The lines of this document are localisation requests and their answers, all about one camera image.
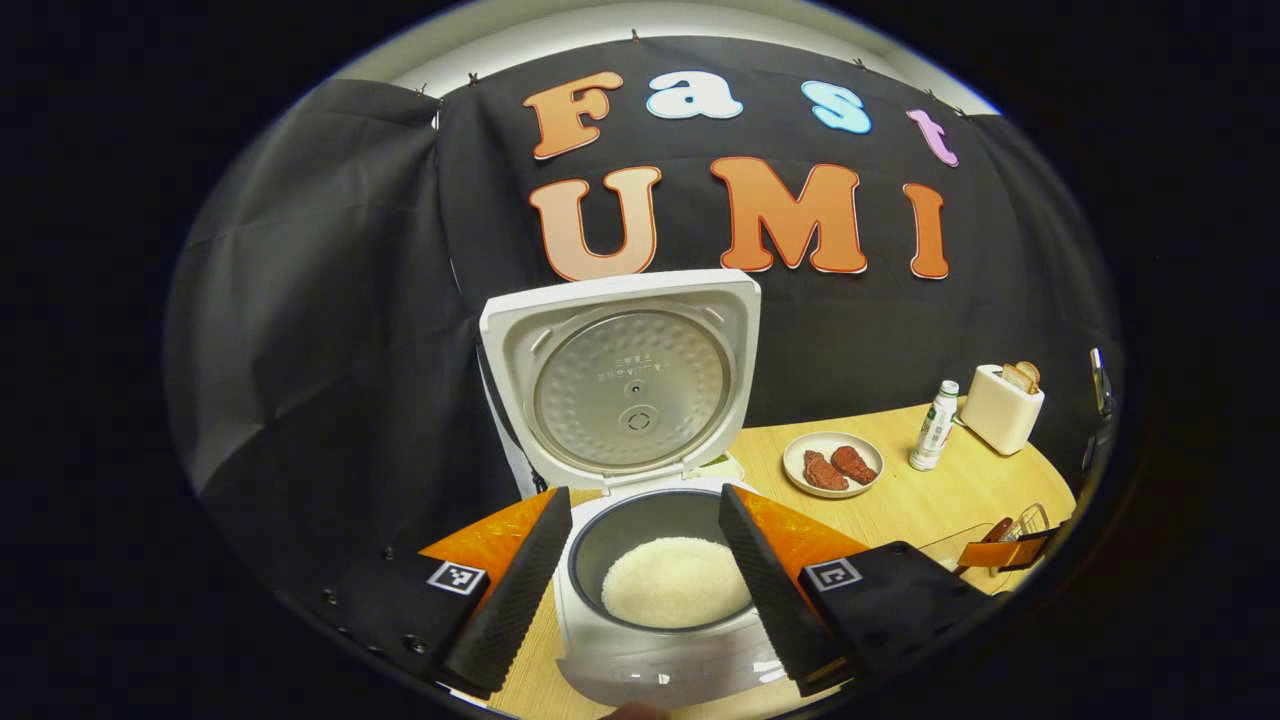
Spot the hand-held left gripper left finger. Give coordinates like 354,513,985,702
300,487,574,701

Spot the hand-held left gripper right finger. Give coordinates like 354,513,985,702
718,485,1011,698

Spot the wire chopstick holder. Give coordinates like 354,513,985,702
1000,503,1051,546

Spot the clear rice container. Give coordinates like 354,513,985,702
918,522,1001,573

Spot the white rice mound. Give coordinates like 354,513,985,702
600,537,753,631

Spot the white rice cooker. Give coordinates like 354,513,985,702
478,268,791,709

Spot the white toaster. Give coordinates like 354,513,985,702
960,364,1046,457

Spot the white drink bottle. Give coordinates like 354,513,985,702
909,380,960,472

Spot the white round plate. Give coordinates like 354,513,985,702
782,431,885,499

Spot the brown meat piece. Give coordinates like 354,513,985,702
831,445,879,486
803,450,849,491

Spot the black backdrop cloth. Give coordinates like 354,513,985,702
165,35,1119,601

